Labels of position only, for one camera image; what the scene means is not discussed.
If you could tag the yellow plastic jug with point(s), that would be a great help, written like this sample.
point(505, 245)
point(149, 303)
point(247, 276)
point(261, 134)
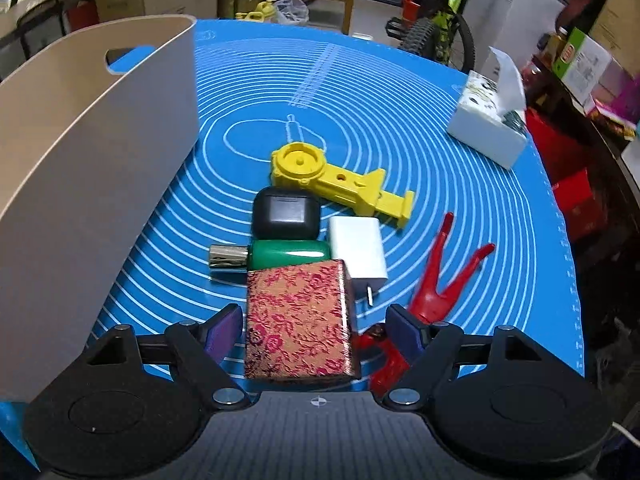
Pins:
point(257, 11)

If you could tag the black earbuds case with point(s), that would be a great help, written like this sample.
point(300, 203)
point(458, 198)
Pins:
point(285, 212)

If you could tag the flat brown cardboard sheet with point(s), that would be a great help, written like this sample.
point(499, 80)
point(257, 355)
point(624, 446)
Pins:
point(620, 10)

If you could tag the yellow plastic toy part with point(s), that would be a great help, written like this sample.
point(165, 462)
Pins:
point(300, 165)

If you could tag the green and white carton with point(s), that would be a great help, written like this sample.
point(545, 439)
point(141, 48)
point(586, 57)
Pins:
point(585, 62)

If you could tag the red toy figure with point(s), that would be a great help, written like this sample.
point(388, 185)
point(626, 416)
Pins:
point(430, 300)

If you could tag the white wall charger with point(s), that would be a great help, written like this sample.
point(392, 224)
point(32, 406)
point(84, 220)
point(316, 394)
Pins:
point(357, 250)

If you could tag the white tissue box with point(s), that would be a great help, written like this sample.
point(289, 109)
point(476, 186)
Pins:
point(480, 130)

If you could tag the green and black bicycle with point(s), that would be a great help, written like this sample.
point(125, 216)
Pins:
point(425, 35)

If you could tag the clear plastic bag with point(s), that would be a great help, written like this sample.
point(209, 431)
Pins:
point(291, 9)

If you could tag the blue silicone baking mat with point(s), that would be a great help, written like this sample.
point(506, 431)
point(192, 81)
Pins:
point(400, 110)

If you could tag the red bucket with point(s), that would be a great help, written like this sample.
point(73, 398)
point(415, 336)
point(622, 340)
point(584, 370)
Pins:
point(412, 7)

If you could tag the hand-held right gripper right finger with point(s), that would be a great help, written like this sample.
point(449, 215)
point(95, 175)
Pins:
point(404, 332)

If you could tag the red floral brocade box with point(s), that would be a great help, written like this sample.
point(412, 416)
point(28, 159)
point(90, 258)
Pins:
point(295, 320)

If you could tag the red gift bags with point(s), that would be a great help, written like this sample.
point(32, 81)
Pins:
point(565, 175)

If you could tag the beige plastic storage basket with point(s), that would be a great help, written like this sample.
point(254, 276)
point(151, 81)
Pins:
point(75, 185)

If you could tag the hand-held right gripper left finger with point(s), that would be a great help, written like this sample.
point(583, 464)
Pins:
point(225, 331)

